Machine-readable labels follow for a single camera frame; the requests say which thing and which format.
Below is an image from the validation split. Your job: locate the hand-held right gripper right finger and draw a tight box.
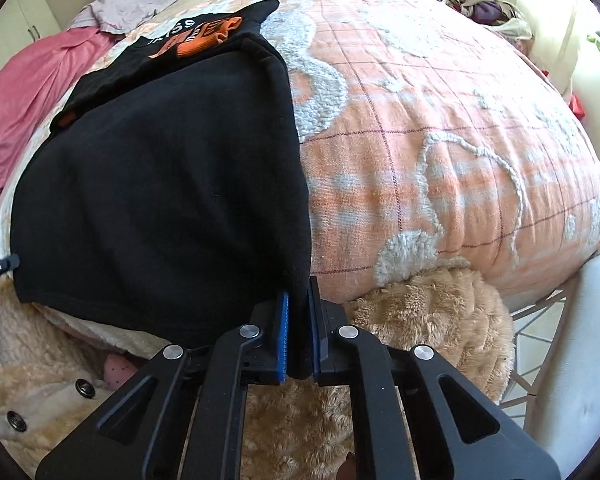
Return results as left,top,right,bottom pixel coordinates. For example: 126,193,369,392
307,276,563,480

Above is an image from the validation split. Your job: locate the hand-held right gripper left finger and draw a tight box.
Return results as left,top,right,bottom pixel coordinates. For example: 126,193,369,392
35,291,291,480

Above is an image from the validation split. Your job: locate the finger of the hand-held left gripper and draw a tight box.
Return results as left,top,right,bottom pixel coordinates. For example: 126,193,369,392
0,254,21,283

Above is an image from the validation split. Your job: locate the black sweater with orange cuffs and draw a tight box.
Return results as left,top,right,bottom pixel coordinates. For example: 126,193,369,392
10,0,313,378

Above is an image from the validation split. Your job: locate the purple crumpled clothes heap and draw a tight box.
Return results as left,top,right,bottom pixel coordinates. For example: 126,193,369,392
442,0,533,43

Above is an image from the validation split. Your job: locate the beige fluffy coat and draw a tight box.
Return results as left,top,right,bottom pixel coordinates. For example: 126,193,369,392
0,255,516,480

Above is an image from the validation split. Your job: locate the pink dotted cloth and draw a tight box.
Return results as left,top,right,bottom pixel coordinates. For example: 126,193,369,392
102,352,141,391

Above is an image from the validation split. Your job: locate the pink blanket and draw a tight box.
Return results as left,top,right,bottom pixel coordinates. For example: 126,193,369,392
0,25,116,231

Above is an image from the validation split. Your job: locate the cream wardrobe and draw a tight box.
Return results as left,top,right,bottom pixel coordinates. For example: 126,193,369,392
0,0,63,91

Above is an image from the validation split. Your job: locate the orange plaid quilt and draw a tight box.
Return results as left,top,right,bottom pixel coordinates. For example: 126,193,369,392
0,0,600,311

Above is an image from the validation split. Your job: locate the white chair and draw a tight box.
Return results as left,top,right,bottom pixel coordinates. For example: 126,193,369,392
500,247,600,461

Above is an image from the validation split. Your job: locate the lilac garment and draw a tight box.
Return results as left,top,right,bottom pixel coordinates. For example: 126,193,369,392
70,0,181,36

